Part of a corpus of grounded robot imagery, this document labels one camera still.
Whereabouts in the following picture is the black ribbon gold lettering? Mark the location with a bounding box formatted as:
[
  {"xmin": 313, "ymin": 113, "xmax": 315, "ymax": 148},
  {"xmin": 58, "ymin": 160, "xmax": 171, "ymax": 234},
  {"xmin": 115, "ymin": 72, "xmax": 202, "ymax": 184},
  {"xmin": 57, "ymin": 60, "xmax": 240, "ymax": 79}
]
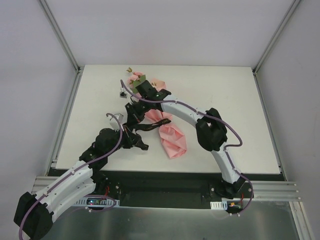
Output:
[{"xmin": 122, "ymin": 117, "xmax": 172, "ymax": 151}]

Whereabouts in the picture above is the pink fake flower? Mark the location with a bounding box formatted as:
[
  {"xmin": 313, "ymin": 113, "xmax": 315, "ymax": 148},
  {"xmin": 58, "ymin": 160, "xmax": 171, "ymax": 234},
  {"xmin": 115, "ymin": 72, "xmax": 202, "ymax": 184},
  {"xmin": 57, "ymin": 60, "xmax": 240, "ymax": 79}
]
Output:
[{"xmin": 126, "ymin": 67, "xmax": 146, "ymax": 94}]

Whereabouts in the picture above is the pink wrapping paper sheet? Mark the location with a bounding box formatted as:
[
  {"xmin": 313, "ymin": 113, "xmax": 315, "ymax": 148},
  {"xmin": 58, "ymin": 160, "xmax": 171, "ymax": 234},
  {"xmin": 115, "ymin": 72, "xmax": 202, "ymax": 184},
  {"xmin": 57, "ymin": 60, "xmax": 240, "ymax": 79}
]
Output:
[{"xmin": 144, "ymin": 77, "xmax": 188, "ymax": 160}]

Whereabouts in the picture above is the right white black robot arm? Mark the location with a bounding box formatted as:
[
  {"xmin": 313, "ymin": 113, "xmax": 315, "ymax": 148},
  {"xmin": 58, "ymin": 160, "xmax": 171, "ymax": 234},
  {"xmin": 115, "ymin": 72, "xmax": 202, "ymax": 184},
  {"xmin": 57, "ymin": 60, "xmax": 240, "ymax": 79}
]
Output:
[{"xmin": 121, "ymin": 80, "xmax": 247, "ymax": 199}]

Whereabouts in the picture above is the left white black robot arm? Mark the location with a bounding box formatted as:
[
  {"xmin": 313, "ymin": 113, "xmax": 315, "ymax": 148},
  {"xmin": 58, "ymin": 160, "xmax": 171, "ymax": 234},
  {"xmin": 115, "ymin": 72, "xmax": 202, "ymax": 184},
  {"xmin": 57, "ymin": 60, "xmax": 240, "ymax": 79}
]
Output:
[{"xmin": 13, "ymin": 126, "xmax": 149, "ymax": 240}]

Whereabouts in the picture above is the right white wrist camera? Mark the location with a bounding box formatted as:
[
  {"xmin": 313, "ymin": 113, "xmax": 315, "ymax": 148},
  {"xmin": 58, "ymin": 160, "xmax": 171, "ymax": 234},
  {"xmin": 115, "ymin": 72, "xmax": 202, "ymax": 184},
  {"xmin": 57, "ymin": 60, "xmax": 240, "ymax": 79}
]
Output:
[{"xmin": 119, "ymin": 86, "xmax": 128, "ymax": 99}]

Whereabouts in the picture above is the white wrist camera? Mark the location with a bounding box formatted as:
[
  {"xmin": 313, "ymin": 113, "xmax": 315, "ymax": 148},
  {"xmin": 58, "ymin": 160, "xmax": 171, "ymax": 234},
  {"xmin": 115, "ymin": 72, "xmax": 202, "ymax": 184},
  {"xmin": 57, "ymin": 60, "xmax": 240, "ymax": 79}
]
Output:
[
  {"xmin": 119, "ymin": 86, "xmax": 128, "ymax": 99},
  {"xmin": 109, "ymin": 113, "xmax": 124, "ymax": 131}
]

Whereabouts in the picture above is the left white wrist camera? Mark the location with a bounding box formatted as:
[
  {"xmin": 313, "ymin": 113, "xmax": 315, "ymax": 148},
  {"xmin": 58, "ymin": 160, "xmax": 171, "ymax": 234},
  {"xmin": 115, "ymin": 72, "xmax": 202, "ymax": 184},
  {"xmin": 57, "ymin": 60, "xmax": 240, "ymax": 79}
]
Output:
[{"xmin": 109, "ymin": 113, "xmax": 124, "ymax": 131}]

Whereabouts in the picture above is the left aluminium frame post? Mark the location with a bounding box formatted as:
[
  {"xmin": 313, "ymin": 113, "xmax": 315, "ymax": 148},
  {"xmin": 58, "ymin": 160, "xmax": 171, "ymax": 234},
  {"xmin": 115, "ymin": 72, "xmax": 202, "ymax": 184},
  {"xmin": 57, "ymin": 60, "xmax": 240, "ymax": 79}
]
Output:
[{"xmin": 38, "ymin": 0, "xmax": 81, "ymax": 72}]

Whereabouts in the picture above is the aluminium frame post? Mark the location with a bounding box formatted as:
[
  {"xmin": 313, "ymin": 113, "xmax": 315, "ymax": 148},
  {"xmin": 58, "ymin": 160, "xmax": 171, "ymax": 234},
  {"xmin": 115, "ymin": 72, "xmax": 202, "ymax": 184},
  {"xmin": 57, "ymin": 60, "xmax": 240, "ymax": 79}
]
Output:
[
  {"xmin": 38, "ymin": 0, "xmax": 81, "ymax": 72},
  {"xmin": 252, "ymin": 0, "xmax": 303, "ymax": 76}
]

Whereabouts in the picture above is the left white cable duct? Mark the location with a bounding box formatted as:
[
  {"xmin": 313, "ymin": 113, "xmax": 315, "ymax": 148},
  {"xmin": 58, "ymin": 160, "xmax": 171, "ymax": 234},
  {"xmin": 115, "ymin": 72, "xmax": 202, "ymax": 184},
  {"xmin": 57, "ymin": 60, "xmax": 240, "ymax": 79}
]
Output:
[{"xmin": 72, "ymin": 197, "xmax": 120, "ymax": 208}]

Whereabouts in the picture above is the white cable duct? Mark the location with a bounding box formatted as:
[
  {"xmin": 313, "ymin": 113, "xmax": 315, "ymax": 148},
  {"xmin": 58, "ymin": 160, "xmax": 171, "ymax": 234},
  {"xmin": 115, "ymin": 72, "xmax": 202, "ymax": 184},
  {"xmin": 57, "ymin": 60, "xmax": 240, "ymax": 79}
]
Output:
[
  {"xmin": 210, "ymin": 201, "xmax": 228, "ymax": 211},
  {"xmin": 72, "ymin": 197, "xmax": 120, "ymax": 208}
]

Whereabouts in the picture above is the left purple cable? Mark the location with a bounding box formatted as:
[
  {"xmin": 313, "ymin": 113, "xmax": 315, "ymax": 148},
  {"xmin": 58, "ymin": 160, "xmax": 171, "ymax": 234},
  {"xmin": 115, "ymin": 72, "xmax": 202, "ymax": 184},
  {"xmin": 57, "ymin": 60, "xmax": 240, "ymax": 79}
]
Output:
[{"xmin": 18, "ymin": 112, "xmax": 126, "ymax": 240}]

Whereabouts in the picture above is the right white cable duct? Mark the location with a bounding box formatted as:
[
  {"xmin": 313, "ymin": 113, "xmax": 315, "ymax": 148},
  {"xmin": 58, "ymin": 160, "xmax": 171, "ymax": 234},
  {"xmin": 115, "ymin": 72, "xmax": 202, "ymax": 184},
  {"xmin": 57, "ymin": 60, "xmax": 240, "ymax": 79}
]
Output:
[{"xmin": 210, "ymin": 201, "xmax": 228, "ymax": 211}]

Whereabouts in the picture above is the front aluminium rail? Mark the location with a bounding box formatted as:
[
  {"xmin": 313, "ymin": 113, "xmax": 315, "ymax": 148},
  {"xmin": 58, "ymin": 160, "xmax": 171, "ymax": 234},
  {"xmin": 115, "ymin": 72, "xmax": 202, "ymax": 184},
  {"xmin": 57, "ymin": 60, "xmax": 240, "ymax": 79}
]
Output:
[{"xmin": 32, "ymin": 176, "xmax": 301, "ymax": 202}]

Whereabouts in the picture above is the right aluminium frame post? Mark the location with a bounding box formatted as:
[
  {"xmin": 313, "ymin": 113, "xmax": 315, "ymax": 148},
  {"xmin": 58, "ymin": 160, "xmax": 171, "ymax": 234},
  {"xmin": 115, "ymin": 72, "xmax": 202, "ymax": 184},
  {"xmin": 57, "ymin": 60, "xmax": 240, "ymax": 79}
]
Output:
[{"xmin": 252, "ymin": 0, "xmax": 303, "ymax": 76}]

